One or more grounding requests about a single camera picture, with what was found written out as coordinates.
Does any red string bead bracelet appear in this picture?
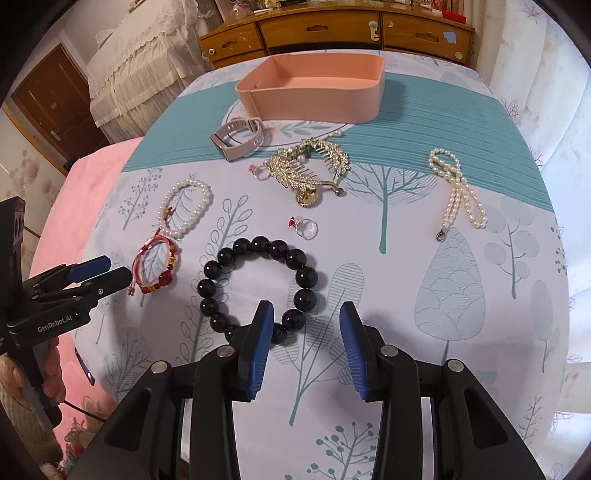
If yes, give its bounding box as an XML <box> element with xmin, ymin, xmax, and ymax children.
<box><xmin>126</xmin><ymin>228</ymin><xmax>181</xmax><ymax>297</ymax></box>

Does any white pearl bracelet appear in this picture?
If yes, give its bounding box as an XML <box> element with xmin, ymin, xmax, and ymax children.
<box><xmin>156</xmin><ymin>177</ymin><xmax>213</xmax><ymax>239</ymax></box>

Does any black bead bracelet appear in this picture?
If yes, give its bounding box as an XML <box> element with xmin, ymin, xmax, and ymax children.
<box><xmin>196</xmin><ymin>235</ymin><xmax>320</xmax><ymax>346</ymax></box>

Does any pink smart watch band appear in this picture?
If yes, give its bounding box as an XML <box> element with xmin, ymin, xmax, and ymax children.
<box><xmin>209</xmin><ymin>118</ymin><xmax>264</xmax><ymax>162</ymax></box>

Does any ring with red charm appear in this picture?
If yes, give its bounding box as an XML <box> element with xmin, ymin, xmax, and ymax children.
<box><xmin>286</xmin><ymin>216</ymin><xmax>321</xmax><ymax>240</ymax></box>

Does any long pearl strand bracelet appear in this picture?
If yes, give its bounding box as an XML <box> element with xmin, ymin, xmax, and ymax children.
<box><xmin>427</xmin><ymin>147</ymin><xmax>488</xmax><ymax>243</ymax></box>

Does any gold rhinestone hair comb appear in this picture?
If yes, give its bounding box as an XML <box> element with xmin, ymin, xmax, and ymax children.
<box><xmin>263</xmin><ymin>138</ymin><xmax>351</xmax><ymax>208</ymax></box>

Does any left hand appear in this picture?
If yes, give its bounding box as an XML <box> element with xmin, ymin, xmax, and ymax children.
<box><xmin>1</xmin><ymin>338</ymin><xmax>66</xmax><ymax>408</ymax></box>

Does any pink blanket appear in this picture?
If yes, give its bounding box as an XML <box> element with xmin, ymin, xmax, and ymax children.
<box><xmin>30</xmin><ymin>138</ymin><xmax>140</xmax><ymax>413</ymax></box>

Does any brown wooden door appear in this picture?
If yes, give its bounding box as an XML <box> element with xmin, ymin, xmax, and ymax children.
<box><xmin>11</xmin><ymin>44</ymin><xmax>109</xmax><ymax>160</ymax></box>

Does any lace covered bed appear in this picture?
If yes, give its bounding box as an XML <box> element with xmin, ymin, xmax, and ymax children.
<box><xmin>87</xmin><ymin>1</ymin><xmax>222</xmax><ymax>143</ymax></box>

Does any tree print tablecloth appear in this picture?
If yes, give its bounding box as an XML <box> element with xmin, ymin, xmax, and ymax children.
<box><xmin>73</xmin><ymin>53</ymin><xmax>569</xmax><ymax>479</ymax></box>

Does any pink rectangular tray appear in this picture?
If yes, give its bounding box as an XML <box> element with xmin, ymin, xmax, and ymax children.
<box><xmin>235</xmin><ymin>52</ymin><xmax>385</xmax><ymax>124</ymax></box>

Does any white floral curtain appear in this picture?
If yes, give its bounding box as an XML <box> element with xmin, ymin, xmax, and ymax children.
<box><xmin>463</xmin><ymin>1</ymin><xmax>590</xmax><ymax>479</ymax></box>

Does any wooden desk with drawers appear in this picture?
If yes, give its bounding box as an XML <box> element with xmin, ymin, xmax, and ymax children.
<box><xmin>198</xmin><ymin>1</ymin><xmax>475</xmax><ymax>68</ymax></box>

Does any red box on desk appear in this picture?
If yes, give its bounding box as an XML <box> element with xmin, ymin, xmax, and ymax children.
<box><xmin>442</xmin><ymin>10</ymin><xmax>467</xmax><ymax>24</ymax></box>

